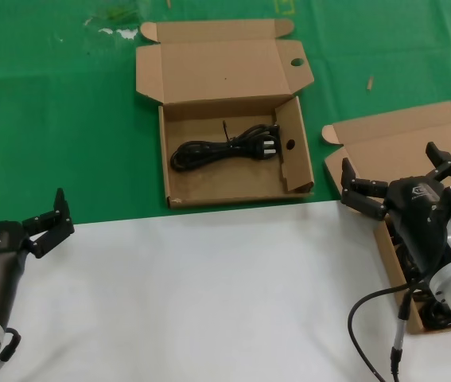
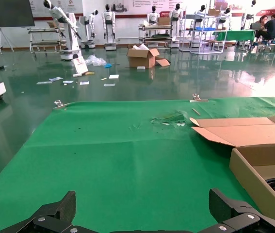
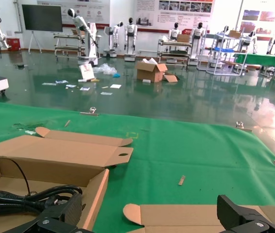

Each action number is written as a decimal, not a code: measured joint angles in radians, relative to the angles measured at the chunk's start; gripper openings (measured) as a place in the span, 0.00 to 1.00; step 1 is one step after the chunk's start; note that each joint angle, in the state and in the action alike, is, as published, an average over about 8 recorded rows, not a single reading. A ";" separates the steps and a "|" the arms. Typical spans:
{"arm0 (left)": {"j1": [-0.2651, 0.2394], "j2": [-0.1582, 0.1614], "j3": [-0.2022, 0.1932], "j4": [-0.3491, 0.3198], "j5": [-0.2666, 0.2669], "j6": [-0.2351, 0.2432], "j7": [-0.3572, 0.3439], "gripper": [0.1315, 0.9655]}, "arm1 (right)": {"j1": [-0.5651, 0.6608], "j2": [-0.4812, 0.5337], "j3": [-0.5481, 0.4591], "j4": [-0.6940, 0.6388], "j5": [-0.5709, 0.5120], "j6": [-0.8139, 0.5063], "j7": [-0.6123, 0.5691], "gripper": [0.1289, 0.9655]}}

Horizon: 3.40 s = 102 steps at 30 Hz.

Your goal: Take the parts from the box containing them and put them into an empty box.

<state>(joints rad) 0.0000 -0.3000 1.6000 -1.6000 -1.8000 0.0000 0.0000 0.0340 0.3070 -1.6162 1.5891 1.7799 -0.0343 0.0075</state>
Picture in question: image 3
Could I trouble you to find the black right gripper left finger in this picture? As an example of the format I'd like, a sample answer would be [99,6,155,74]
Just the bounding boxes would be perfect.
[3,193,91,233]

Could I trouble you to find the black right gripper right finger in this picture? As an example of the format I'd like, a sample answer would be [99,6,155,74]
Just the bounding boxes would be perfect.
[216,194,275,233]

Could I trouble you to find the black power cord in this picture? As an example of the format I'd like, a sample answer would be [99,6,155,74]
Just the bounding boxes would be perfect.
[0,157,83,217]

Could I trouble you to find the brown cardboard mailer box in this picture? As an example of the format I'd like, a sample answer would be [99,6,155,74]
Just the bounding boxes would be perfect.
[0,126,134,233]
[122,203,275,233]

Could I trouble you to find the green table cloth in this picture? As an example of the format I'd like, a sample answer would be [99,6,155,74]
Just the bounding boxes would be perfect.
[0,100,275,233]

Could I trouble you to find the white paper bag red logo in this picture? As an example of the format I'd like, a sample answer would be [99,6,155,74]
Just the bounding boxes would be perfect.
[78,64,96,83]

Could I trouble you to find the clear plastic bag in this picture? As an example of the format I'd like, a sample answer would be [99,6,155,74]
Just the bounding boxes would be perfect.
[93,63,117,75]

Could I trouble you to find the green covered table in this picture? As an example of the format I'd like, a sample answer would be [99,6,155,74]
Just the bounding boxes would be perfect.
[233,53,275,73]

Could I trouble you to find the open cardboard carton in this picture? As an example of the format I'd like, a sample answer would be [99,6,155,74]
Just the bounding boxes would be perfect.
[136,57,178,83]

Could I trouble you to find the white shelf rack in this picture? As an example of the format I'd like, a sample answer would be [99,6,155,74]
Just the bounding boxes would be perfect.
[196,31,247,76]

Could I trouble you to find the leaning white wheeled humanoid robot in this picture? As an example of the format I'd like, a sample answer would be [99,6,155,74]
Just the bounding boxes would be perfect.
[67,8,102,67]

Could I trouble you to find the red cabinet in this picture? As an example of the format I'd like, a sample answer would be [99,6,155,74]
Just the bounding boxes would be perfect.
[7,38,21,52]

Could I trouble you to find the metal trolley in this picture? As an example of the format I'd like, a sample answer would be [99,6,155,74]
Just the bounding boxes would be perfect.
[53,33,87,61]
[157,38,193,66]

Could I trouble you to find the black screen on stand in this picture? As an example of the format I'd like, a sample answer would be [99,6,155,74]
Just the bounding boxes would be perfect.
[21,4,64,54]

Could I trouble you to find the white wall info poster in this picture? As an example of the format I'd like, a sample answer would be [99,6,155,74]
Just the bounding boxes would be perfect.
[137,0,215,32]

